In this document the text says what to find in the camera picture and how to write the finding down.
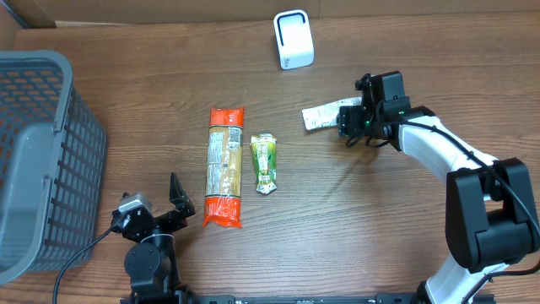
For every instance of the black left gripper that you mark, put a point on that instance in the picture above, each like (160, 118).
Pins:
(164, 218)

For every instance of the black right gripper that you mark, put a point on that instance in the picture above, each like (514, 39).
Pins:
(350, 127)

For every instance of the white tube gold cap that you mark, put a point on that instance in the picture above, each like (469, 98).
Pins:
(326, 116)

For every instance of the orange spaghetti pack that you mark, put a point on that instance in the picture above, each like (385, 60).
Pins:
(222, 203)

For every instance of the green snack pouch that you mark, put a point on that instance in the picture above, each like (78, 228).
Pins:
(264, 156)

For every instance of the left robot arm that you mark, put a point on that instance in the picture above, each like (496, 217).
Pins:
(151, 264)

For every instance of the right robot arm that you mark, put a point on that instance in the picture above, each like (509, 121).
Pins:
(491, 218)

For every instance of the white barcode scanner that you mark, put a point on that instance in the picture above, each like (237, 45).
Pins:
(294, 40)

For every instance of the grey plastic mesh basket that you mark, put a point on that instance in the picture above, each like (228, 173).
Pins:
(53, 155)

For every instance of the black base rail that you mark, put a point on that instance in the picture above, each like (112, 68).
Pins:
(382, 298)

